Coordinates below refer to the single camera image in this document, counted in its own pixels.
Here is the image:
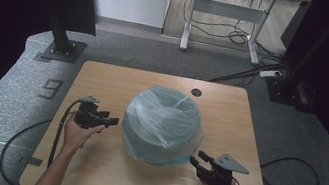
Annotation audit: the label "round table cable hole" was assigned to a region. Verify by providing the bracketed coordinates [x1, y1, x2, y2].
[189, 87, 204, 99]

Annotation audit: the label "left hand-held gripper black cable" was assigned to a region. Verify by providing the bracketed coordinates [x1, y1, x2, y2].
[46, 96, 83, 172]

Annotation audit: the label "person's left hand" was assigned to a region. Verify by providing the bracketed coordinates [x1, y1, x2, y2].
[59, 113, 107, 161]

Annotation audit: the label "tall black metal stand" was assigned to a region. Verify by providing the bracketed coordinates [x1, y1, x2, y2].
[261, 0, 329, 118]

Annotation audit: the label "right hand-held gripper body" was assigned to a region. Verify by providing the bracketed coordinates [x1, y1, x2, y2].
[197, 150, 252, 185]

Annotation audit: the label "black metal stand with base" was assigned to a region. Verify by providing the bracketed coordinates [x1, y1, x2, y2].
[38, 5, 94, 67]

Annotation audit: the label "white power strip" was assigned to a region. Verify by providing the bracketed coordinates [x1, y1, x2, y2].
[258, 67, 284, 82]

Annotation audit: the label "white translucent plastic bag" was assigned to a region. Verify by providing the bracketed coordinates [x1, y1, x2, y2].
[115, 79, 212, 174]

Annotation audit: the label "white desk with metal legs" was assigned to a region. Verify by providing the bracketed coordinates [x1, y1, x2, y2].
[172, 0, 314, 74]

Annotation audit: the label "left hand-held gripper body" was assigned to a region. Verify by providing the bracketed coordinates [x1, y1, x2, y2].
[72, 92, 109, 132]

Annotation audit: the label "black cables on floor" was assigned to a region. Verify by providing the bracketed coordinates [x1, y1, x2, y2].
[208, 48, 293, 96]

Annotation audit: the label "black looped floor cable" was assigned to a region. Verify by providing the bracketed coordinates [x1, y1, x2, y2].
[257, 152, 324, 185]

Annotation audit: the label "green bowl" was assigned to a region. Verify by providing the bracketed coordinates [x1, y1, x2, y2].
[116, 81, 209, 172]

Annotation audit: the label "tangle of black desk cables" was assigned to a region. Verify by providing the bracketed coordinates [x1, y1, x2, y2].
[177, 0, 295, 60]

